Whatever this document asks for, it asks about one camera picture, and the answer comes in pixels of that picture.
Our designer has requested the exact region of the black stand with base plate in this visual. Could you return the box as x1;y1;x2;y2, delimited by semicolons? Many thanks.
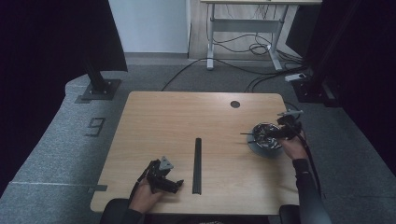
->
74;57;122;105

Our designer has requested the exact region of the long black floor cable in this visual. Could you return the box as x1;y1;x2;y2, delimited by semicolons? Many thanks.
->
161;57;307;92

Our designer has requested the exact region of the black curtain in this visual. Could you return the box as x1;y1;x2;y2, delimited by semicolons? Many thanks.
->
0;0;129;195
286;0;396;178

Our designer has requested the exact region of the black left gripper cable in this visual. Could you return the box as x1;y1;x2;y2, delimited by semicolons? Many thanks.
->
128;161;154;202

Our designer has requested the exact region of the white metal desk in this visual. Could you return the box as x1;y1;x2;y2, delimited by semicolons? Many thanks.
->
200;0;323;72

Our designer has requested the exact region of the grey tape mark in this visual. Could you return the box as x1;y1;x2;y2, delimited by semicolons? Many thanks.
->
87;184;108;194

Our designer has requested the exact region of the bundle of black chopsticks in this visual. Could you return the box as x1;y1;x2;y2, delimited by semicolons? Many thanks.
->
191;137;203;195

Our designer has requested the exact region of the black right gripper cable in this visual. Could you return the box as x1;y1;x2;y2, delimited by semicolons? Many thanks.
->
297;124;323;199

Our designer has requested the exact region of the shiny steel bowl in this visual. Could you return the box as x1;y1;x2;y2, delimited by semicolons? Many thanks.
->
251;122;284;151

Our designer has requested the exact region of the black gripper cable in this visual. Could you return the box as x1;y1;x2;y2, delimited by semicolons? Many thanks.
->
128;161;154;202
297;124;323;199

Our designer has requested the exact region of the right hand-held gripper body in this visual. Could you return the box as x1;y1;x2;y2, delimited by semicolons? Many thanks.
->
276;109;304;140

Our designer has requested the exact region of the black chair armrest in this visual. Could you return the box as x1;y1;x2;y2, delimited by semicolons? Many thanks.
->
99;198;131;224
278;203;306;224

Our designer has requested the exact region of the tangle of black floor cables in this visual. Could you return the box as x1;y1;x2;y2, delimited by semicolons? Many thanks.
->
213;4;304;68

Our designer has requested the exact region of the grey round plate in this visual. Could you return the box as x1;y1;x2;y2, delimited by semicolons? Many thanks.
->
247;130;285;159

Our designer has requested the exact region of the person's left hand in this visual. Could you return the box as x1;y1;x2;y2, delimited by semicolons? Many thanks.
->
129;178;166;215

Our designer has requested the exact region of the person's right hand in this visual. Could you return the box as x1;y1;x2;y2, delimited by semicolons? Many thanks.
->
277;130;310;161

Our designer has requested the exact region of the black stand with dark base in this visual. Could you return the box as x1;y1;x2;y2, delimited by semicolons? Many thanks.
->
292;0;363;108

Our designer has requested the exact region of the white power strip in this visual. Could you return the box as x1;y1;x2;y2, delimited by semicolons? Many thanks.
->
284;72;307;83

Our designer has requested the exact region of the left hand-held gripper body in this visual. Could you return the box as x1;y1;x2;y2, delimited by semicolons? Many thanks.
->
146;156;176;194

